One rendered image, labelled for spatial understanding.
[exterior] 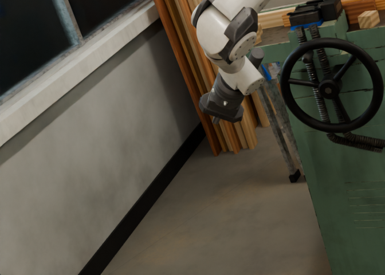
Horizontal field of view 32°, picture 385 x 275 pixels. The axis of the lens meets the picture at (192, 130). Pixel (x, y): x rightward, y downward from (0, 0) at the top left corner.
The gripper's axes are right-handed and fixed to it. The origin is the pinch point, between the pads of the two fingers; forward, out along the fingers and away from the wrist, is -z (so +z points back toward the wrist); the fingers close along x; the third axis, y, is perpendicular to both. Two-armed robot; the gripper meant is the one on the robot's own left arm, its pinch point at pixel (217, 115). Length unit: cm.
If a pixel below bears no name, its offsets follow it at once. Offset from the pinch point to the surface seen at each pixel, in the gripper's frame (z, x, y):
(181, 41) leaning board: -114, -20, 111
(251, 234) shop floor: -102, 35, 16
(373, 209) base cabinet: -34, 60, 8
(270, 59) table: -8.3, 11.2, 31.7
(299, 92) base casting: -12.6, 23.5, 26.6
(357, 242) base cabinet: -48, 62, 2
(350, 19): 9, 29, 42
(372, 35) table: 14, 35, 34
